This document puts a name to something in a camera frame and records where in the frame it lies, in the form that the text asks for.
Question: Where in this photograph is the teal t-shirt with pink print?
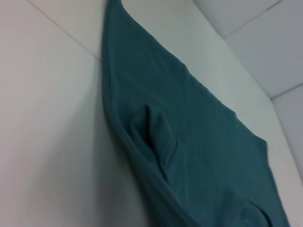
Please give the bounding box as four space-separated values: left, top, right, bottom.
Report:
101 0 292 227

